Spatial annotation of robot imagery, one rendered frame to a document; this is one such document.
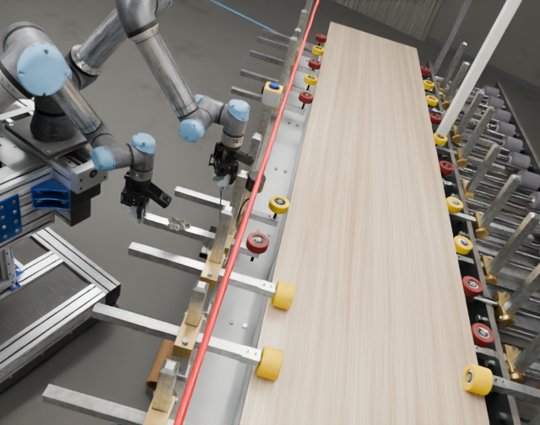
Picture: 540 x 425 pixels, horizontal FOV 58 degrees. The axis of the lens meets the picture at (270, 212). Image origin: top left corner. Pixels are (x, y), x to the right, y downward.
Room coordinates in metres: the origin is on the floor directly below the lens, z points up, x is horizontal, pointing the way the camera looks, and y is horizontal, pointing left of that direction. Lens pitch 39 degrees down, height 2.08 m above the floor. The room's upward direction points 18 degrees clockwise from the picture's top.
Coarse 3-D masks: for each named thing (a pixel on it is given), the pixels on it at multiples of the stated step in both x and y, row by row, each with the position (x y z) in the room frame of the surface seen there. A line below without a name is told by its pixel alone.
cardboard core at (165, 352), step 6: (168, 342) 1.33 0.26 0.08; (174, 342) 1.34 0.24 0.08; (162, 348) 1.29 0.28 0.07; (168, 348) 1.30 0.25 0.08; (162, 354) 1.26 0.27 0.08; (168, 354) 1.27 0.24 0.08; (156, 360) 1.23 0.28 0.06; (162, 360) 1.23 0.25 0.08; (156, 366) 1.20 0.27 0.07; (150, 372) 1.17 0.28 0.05; (156, 372) 1.17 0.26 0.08; (150, 378) 1.13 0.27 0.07; (156, 378) 1.14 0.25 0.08; (150, 384) 1.14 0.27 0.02; (156, 384) 1.15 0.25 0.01
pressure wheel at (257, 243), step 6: (252, 234) 1.30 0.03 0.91; (258, 234) 1.31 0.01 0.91; (264, 234) 1.32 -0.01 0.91; (246, 240) 1.28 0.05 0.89; (252, 240) 1.27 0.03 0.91; (258, 240) 1.28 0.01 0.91; (264, 240) 1.29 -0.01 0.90; (246, 246) 1.26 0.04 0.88; (252, 246) 1.25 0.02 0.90; (258, 246) 1.25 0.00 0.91; (264, 246) 1.26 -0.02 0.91; (252, 252) 1.25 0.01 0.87; (258, 252) 1.25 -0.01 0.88; (252, 258) 1.28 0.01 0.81
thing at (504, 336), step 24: (432, 72) 3.74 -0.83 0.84; (504, 96) 3.72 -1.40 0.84; (528, 144) 3.00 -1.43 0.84; (456, 168) 2.39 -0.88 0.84; (456, 192) 2.18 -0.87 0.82; (504, 216) 2.28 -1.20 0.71; (504, 240) 2.06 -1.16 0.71; (480, 264) 1.64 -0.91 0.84; (480, 312) 1.40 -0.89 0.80; (504, 336) 1.40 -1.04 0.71; (480, 360) 1.22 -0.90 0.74; (504, 360) 1.16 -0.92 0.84; (528, 384) 1.21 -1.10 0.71; (504, 408) 0.99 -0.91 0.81; (528, 408) 1.10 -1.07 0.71
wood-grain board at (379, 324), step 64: (384, 64) 3.40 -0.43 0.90; (320, 128) 2.23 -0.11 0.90; (384, 128) 2.45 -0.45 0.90; (320, 192) 1.69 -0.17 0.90; (384, 192) 1.84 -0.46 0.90; (320, 256) 1.31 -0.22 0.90; (384, 256) 1.42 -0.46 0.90; (448, 256) 1.54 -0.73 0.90; (320, 320) 1.02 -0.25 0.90; (384, 320) 1.11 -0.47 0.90; (448, 320) 1.20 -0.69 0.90; (256, 384) 0.74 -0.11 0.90; (320, 384) 0.81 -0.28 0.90; (384, 384) 0.87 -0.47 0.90; (448, 384) 0.94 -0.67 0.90
